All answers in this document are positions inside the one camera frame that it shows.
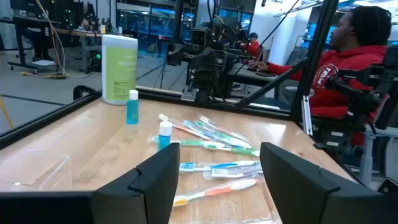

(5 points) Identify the blue mouthwash bottle white cap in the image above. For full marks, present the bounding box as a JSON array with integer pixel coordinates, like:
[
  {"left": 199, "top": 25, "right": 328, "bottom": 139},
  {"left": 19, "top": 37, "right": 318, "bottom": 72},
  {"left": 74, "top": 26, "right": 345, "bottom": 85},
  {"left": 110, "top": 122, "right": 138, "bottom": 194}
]
[
  {"left": 126, "top": 89, "right": 140, "bottom": 125},
  {"left": 158, "top": 120, "right": 173, "bottom": 151}
]

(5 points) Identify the person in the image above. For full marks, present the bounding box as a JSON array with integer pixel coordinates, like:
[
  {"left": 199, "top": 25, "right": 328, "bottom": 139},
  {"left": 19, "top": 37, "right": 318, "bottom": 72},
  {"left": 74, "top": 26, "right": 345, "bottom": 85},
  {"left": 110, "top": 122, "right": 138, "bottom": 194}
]
[
  {"left": 248, "top": 5, "right": 393, "bottom": 147},
  {"left": 238, "top": 32, "right": 262, "bottom": 60}
]

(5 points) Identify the green toothbrush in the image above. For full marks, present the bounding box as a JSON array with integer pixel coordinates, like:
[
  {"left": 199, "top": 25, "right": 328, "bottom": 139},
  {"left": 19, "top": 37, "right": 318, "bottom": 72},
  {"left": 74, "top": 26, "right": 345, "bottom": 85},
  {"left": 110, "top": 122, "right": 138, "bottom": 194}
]
[
  {"left": 194, "top": 115, "right": 254, "bottom": 147},
  {"left": 151, "top": 136, "right": 261, "bottom": 157}
]

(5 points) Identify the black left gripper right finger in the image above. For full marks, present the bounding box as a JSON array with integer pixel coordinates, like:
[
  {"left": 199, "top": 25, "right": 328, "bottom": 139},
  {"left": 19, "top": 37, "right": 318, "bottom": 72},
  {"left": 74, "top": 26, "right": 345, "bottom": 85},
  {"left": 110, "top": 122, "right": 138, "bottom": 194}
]
[{"left": 259, "top": 141, "right": 383, "bottom": 224}]

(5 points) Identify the yellow cable on floor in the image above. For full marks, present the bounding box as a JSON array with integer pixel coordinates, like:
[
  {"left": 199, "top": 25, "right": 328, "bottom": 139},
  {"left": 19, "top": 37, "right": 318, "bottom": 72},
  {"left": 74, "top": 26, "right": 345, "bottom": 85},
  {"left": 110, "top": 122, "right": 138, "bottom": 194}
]
[{"left": 20, "top": 0, "right": 71, "bottom": 79}]

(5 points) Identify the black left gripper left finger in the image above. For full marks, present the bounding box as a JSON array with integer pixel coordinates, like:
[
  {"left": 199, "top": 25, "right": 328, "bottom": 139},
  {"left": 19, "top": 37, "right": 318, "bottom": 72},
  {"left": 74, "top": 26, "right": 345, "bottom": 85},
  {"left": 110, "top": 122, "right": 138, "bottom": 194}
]
[{"left": 91, "top": 142, "right": 181, "bottom": 224}]

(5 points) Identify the orange toothbrush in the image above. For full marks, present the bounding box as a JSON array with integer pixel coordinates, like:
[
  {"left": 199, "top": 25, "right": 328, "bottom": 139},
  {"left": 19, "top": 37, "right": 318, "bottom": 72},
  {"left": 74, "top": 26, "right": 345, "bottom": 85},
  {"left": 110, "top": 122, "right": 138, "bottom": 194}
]
[
  {"left": 158, "top": 113, "right": 215, "bottom": 141},
  {"left": 172, "top": 178, "right": 259, "bottom": 208}
]

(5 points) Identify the purple toothbrush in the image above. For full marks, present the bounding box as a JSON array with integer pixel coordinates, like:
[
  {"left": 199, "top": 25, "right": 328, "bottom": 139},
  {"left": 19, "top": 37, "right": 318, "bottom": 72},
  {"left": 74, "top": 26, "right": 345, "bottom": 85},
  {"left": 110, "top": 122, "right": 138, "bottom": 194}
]
[{"left": 203, "top": 166, "right": 264, "bottom": 180}]

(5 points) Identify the clear acrylic organizer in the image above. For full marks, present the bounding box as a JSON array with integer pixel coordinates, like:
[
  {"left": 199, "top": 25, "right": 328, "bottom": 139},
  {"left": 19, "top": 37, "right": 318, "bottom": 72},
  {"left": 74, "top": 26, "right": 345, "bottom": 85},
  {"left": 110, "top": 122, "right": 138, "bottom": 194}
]
[{"left": 0, "top": 151, "right": 73, "bottom": 191}]

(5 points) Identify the black office desk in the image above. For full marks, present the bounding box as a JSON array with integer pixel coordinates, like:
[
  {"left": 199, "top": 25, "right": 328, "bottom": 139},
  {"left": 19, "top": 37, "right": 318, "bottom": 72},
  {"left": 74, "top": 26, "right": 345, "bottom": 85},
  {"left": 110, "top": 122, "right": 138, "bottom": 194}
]
[{"left": 225, "top": 62, "right": 301, "bottom": 96}]

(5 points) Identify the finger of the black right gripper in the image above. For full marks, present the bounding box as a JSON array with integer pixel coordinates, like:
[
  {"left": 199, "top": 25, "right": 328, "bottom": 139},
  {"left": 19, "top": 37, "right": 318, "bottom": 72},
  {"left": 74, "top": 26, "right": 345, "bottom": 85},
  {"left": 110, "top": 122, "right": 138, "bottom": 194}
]
[
  {"left": 230, "top": 51, "right": 253, "bottom": 62},
  {"left": 167, "top": 42, "right": 188, "bottom": 67}
]

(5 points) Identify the wooden top workbench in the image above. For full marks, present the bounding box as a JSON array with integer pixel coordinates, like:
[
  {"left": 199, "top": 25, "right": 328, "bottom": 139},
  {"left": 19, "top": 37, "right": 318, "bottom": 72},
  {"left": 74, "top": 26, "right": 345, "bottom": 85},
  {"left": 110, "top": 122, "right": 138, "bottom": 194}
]
[{"left": 54, "top": 27, "right": 105, "bottom": 74}]

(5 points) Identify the green disinfecting wipes canister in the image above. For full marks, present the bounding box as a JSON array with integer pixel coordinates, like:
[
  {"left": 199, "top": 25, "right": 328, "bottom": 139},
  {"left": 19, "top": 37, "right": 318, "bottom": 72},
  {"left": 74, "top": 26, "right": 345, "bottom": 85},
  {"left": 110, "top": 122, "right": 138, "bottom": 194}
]
[{"left": 101, "top": 34, "right": 139, "bottom": 106}]

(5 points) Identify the yellow strap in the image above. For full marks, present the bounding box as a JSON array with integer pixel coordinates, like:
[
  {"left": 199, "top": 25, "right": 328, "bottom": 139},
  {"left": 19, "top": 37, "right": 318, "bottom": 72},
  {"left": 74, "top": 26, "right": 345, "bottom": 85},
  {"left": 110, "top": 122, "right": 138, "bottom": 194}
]
[{"left": 0, "top": 95, "right": 15, "bottom": 130}]

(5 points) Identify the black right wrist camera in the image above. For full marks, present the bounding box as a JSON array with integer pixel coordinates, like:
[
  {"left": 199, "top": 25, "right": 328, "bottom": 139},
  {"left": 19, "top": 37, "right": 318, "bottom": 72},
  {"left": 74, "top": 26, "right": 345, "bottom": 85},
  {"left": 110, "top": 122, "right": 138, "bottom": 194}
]
[{"left": 191, "top": 26, "right": 217, "bottom": 48}]

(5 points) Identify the grey stand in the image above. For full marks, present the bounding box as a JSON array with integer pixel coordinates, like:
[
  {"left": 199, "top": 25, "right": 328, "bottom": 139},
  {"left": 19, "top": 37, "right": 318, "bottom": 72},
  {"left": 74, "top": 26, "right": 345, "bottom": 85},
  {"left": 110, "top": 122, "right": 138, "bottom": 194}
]
[{"left": 357, "top": 126, "right": 398, "bottom": 187}]

